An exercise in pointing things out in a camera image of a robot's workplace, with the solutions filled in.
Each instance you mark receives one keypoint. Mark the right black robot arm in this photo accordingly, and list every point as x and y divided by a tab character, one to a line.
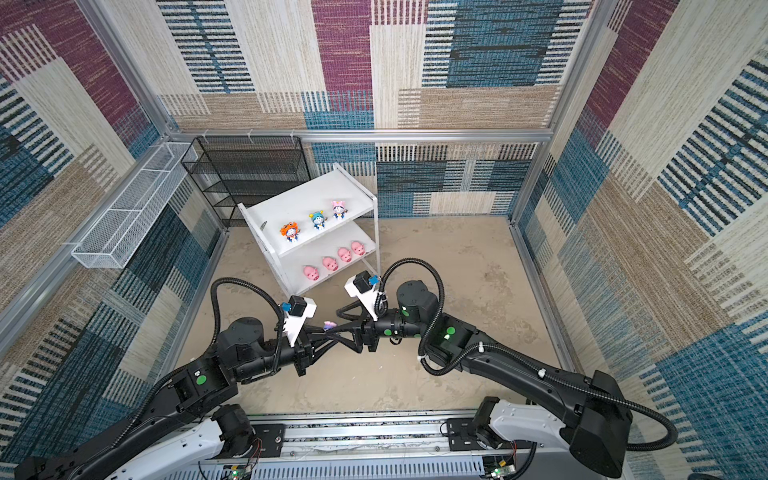
599	425

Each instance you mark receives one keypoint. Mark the orange crab Doraemon figure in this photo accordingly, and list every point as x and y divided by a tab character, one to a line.
290	232

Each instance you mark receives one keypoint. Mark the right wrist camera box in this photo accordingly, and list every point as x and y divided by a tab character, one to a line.
364	288

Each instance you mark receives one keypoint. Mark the white two-tier metal shelf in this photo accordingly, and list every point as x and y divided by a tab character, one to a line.
286	260

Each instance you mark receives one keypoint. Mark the pink hooded Doraemon figure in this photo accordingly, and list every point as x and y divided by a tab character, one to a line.
339	209

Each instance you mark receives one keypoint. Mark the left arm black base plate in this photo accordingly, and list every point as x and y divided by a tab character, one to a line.
264	441

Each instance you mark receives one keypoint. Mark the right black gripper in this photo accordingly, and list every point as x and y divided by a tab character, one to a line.
359	337

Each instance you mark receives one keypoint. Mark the white wire mesh basket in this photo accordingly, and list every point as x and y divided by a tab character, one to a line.
114	238

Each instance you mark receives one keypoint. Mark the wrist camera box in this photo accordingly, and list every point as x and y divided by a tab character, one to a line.
364	288
296	311

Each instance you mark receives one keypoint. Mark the pink rubber pig toy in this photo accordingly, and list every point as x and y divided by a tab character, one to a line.
358	248
311	273
344	254
330	264

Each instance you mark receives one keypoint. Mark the black mesh wire shelf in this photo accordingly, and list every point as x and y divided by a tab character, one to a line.
233	171

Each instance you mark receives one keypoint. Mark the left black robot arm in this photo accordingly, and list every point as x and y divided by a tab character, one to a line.
191	406

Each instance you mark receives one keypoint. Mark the teal hooded Doraemon figure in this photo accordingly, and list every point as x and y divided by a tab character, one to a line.
318	220

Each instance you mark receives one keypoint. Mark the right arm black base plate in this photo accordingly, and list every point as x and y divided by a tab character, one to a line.
468	434

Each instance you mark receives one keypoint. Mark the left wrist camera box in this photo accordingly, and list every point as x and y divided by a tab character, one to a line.
296	311

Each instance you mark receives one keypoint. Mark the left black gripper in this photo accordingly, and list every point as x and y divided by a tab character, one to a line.
305	345

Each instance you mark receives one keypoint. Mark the aluminium front rail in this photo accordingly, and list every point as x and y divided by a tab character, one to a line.
396	445

